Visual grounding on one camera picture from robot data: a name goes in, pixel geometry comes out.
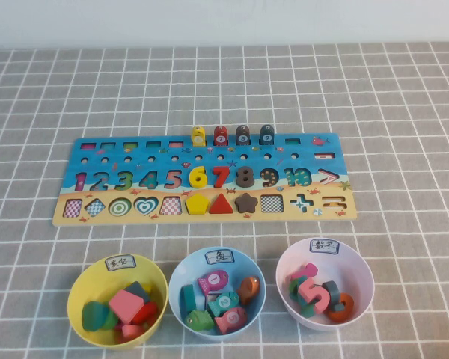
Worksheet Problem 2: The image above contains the red wooden number seven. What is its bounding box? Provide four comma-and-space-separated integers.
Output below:
212, 165, 232, 188

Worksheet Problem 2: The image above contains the green wooden fish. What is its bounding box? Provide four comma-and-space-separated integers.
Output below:
183, 309, 215, 332

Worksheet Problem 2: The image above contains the brown wooden number eight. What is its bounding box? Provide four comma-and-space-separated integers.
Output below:
236, 166, 256, 188

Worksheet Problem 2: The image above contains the magenta wooden fish number one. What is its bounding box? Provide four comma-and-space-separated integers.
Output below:
197, 269, 230, 295

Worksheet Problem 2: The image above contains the salmon pink wooden shape block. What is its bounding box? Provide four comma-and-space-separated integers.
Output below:
115, 324, 145, 343

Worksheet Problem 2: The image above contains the yellow plastic bowl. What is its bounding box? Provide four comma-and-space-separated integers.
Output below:
66, 254, 169, 349

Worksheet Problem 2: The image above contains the light pink plastic bowl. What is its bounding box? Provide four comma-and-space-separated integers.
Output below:
275, 236, 375, 332

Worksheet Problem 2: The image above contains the orange wooden number piece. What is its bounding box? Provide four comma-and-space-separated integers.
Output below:
326, 292, 355, 323

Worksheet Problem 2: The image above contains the dark green wooden shape block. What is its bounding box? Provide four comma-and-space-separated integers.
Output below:
82, 301, 112, 332

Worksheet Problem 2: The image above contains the pink wooden fish number five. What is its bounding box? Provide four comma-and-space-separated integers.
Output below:
213, 307, 248, 335

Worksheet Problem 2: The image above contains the yellow wooden pentagon block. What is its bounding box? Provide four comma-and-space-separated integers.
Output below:
186, 193, 211, 215

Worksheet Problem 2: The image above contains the grey blue wooden number piece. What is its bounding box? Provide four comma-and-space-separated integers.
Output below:
323, 280, 345, 313

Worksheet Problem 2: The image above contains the teal wooden fish number two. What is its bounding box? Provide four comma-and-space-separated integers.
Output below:
207, 291, 240, 317

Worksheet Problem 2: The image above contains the pink wooden square block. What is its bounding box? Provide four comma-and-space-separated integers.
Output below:
108, 289, 145, 323

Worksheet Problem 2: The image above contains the grey blue wooden shape block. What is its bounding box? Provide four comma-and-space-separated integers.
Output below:
125, 280, 150, 304

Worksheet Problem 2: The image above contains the paper label on blue bowl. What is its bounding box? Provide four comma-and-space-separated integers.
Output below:
204, 248, 236, 265

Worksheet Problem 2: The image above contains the light green wooden shape block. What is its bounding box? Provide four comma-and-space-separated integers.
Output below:
103, 310, 119, 331

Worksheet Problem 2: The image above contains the grey checked tablecloth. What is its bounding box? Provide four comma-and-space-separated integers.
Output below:
0, 40, 449, 359

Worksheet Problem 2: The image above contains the yellow wooden number six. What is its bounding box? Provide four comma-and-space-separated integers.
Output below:
189, 165, 209, 189

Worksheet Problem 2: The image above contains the orange wooden fish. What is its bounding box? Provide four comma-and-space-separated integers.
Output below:
236, 275, 261, 306

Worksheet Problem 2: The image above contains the paper label on pink bowl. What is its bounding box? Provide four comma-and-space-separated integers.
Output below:
308, 239, 340, 255

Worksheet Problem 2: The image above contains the light blue plastic bowl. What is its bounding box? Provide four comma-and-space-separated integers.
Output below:
168, 245, 267, 341

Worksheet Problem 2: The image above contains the dark teal wooden fish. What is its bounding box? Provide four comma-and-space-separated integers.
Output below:
179, 283, 206, 314

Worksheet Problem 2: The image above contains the brown wooden fish peg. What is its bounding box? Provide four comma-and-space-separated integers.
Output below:
236, 124, 251, 146

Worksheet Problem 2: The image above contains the magenta wooden number piece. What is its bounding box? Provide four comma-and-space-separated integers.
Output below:
290, 262, 319, 281

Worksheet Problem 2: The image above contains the red wooden shape block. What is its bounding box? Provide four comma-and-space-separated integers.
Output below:
130, 301, 159, 326

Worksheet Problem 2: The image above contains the brown wooden star block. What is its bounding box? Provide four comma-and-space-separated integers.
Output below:
234, 193, 260, 214

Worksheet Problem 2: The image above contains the colourful wooden number puzzle board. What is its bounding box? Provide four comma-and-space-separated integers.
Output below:
52, 132, 358, 227

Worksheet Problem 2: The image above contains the dark blue wooden fish peg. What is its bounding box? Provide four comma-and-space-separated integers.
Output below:
260, 124, 275, 146

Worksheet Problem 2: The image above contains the red wooden triangle block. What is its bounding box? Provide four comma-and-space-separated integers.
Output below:
209, 193, 236, 215

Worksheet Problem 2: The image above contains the paper label on yellow bowl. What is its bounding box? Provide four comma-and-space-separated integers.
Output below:
104, 254, 138, 271

